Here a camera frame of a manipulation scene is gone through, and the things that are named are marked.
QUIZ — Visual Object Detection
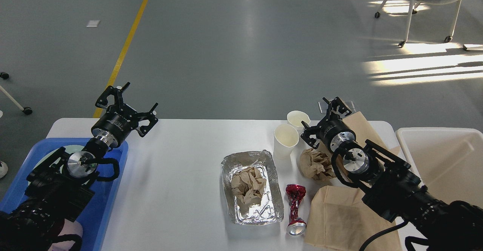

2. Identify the front brown paper bag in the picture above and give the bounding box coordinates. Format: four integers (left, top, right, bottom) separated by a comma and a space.
304, 186, 395, 251

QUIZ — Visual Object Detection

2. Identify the blue plastic tray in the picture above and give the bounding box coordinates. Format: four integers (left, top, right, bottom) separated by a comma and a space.
0, 137, 128, 251

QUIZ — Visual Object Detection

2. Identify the white paper cup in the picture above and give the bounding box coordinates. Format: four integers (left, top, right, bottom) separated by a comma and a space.
273, 124, 300, 159
287, 110, 311, 133

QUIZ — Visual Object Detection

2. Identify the crushed red can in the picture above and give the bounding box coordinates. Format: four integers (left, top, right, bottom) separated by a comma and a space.
285, 184, 307, 237

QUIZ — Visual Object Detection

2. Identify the rear brown paper bag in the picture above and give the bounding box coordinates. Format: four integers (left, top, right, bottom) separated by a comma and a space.
315, 112, 409, 188

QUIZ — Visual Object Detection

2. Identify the metal floor socket plate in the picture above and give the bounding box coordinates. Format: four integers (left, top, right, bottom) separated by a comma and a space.
318, 100, 360, 114

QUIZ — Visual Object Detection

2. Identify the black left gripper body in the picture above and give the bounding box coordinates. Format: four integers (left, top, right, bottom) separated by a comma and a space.
91, 113, 138, 148

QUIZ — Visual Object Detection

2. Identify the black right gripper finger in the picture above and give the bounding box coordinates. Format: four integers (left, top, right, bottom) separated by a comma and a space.
301, 121, 326, 149
323, 97, 352, 122

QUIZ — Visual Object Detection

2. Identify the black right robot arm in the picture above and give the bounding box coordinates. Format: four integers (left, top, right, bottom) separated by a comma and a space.
300, 97, 483, 251

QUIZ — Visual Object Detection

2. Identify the brown paper bag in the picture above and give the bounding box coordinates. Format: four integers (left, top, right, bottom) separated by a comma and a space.
304, 186, 395, 251
315, 112, 409, 188

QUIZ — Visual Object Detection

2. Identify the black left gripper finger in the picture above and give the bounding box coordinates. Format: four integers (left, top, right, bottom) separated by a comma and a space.
132, 103, 158, 137
95, 82, 132, 116

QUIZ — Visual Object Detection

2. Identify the pink mug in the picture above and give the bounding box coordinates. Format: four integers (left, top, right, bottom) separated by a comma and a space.
49, 219, 83, 251

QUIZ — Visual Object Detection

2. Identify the rear white paper cup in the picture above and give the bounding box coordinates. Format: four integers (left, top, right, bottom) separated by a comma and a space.
287, 110, 311, 133

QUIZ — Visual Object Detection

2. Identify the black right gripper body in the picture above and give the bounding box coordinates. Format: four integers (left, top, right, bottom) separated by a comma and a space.
318, 120, 357, 152

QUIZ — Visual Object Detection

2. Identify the crumpled brown paper ball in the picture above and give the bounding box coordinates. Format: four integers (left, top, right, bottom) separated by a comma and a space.
298, 148, 336, 182

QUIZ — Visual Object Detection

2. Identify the front white paper cup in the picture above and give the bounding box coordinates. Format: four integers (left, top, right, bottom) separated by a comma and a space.
273, 124, 300, 159

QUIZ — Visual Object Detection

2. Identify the light green plate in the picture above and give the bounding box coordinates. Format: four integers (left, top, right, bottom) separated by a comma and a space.
34, 145, 83, 168

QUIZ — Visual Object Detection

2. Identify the white plastic bin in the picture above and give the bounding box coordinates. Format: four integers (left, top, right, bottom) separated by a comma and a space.
395, 127, 483, 207

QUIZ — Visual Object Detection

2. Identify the aluminium foil tray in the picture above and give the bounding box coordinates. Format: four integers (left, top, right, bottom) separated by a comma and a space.
221, 150, 284, 225

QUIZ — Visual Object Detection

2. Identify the white chair leg with caster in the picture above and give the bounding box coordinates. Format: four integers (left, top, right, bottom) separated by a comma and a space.
0, 72, 33, 115

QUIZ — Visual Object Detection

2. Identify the crumpled brown paper in tray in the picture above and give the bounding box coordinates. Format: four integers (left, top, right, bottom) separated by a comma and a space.
231, 167, 267, 206

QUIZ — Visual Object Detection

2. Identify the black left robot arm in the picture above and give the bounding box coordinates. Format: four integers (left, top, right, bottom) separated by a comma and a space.
1, 83, 158, 251

